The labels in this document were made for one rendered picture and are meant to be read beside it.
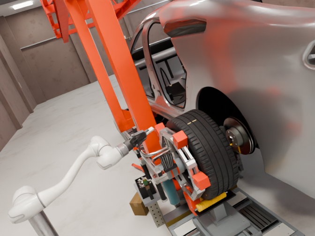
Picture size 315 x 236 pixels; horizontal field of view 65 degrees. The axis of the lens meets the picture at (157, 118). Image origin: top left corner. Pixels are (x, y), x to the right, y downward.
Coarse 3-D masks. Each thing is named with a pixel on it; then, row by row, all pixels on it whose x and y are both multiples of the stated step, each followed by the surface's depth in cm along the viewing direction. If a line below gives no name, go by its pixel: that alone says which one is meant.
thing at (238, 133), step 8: (232, 120) 190; (232, 128) 194; (240, 128) 185; (232, 136) 191; (240, 136) 188; (248, 136) 180; (232, 144) 197; (240, 144) 191; (248, 144) 184; (240, 152) 200; (248, 152) 188
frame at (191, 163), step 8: (168, 128) 185; (160, 136) 194; (168, 136) 171; (160, 144) 205; (184, 160) 160; (192, 160) 160; (192, 168) 159; (176, 176) 205; (184, 184) 201; (200, 192) 165
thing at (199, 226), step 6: (198, 222) 222; (198, 228) 218; (204, 228) 214; (246, 228) 195; (252, 228) 197; (204, 234) 205; (240, 234) 196; (246, 234) 191; (252, 234) 188; (258, 234) 189
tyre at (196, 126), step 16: (192, 112) 181; (176, 128) 175; (192, 128) 166; (208, 128) 165; (192, 144) 160; (208, 144) 160; (224, 144) 161; (208, 160) 157; (224, 160) 160; (208, 176) 158; (224, 176) 162; (208, 192) 170
